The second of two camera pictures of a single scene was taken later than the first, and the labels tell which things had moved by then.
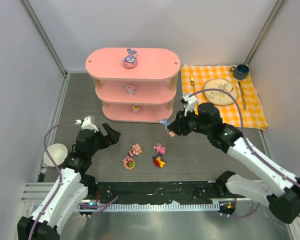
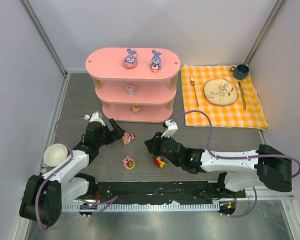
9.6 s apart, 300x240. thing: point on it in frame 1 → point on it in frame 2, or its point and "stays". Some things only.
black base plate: (161, 193) stays
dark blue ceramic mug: (240, 72) stays
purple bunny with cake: (165, 121) → (155, 64)
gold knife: (243, 94) stays
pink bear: (135, 150) → (127, 137)
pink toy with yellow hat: (135, 108) stays
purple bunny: (130, 61) stays
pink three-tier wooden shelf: (142, 95) stays
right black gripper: (184, 123) → (157, 144)
